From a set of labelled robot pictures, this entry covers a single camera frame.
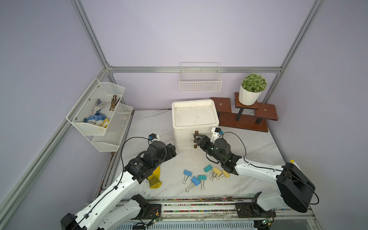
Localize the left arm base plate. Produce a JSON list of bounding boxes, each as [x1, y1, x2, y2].
[[132, 194, 162, 220]]

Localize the yellow rubber glove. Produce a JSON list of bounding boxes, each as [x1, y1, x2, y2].
[[148, 166, 162, 189]]

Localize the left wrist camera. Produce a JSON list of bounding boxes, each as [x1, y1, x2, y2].
[[148, 133, 160, 143]]

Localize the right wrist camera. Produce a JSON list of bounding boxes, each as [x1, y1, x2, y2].
[[210, 127, 223, 143]]

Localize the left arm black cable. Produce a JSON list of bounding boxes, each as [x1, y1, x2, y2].
[[68, 136, 153, 230]]

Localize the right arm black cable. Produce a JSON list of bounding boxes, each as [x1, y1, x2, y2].
[[205, 131, 320, 205]]

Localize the blue white cloth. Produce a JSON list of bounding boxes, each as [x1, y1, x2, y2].
[[83, 99, 109, 128]]

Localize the white mesh two-tier shelf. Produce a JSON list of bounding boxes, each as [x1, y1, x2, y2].
[[66, 79, 133, 152]]

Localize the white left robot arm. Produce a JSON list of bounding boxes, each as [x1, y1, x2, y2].
[[60, 140, 176, 230]]

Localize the brown wooden stepped stand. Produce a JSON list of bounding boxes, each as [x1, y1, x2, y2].
[[211, 93, 278, 132]]

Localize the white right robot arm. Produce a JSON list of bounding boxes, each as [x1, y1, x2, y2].
[[194, 134, 315, 213]]

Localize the teal binder clip upper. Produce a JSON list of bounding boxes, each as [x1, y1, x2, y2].
[[204, 164, 214, 181]]

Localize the white three-drawer cabinet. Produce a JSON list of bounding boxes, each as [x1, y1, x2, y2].
[[172, 99, 219, 151]]

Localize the white wire wall basket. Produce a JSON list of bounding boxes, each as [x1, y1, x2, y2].
[[179, 62, 222, 93]]

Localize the wooden clothespins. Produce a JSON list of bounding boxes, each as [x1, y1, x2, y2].
[[109, 95, 121, 111]]

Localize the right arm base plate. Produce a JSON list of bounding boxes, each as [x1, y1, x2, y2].
[[235, 192, 276, 218]]

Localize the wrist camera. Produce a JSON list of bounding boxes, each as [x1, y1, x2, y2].
[[210, 127, 223, 143], [148, 133, 160, 143]]

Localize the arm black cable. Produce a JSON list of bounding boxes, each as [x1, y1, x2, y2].
[[205, 131, 320, 205], [68, 136, 153, 230]]

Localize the blue binder clip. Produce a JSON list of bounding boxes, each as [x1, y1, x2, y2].
[[182, 170, 192, 184], [186, 176, 201, 192]]

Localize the yellow binder clip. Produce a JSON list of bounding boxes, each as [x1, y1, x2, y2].
[[210, 167, 222, 181], [216, 170, 230, 180]]

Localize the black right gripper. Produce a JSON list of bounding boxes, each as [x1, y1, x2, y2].
[[194, 134, 224, 163]]

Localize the green potted plant white pot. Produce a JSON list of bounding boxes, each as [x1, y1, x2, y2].
[[238, 73, 267, 106]]

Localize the teal binder clip lower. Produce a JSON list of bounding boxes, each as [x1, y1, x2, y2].
[[197, 175, 207, 190]]

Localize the teal binder clip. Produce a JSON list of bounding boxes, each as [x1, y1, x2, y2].
[[204, 164, 214, 181], [197, 175, 207, 190]]

